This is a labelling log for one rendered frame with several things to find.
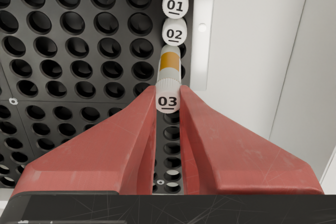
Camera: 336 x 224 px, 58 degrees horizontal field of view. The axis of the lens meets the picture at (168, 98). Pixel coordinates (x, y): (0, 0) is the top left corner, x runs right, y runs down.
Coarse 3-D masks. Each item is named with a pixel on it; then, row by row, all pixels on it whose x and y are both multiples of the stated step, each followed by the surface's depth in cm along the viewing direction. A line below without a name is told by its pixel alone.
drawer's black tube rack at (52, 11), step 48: (0, 0) 18; (48, 0) 15; (96, 0) 16; (144, 0) 19; (0, 48) 17; (48, 48) 20; (96, 48) 17; (144, 48) 20; (0, 96) 19; (48, 96) 19; (96, 96) 19; (0, 144) 22; (48, 144) 25
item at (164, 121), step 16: (160, 0) 15; (192, 0) 15; (160, 16) 16; (192, 16) 16; (160, 32) 16; (160, 48) 17; (160, 112) 19; (160, 128) 20; (160, 144) 21; (160, 160) 22; (160, 176) 23; (176, 176) 23; (176, 192) 24
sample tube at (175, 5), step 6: (168, 0) 14; (174, 0) 14; (180, 0) 14; (186, 0) 14; (162, 6) 14; (168, 6) 14; (174, 6) 14; (180, 6) 14; (186, 6) 14; (168, 12) 14; (174, 12) 14; (180, 12) 14; (174, 18) 14
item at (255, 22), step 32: (224, 0) 21; (256, 0) 21; (288, 0) 21; (224, 32) 23; (256, 32) 23; (288, 32) 23; (224, 64) 24; (256, 64) 24; (224, 96) 26; (256, 96) 26; (256, 128) 28; (0, 192) 27
